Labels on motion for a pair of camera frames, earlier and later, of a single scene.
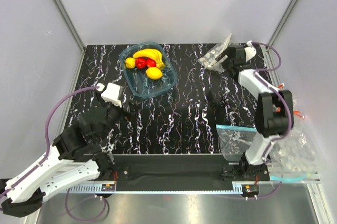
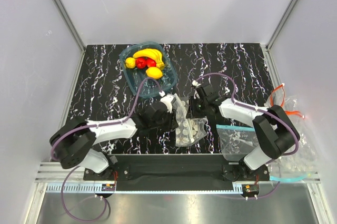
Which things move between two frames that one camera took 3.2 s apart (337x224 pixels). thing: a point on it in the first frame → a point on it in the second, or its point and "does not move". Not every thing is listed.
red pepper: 140,62 does not move
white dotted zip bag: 208,60 → 190,131
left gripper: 120,109 → 172,124
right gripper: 222,57 → 192,113
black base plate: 156,172 does not move
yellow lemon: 154,73 does not move
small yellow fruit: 130,62 does not move
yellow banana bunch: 151,53 does not move
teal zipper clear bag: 235,141 does not move
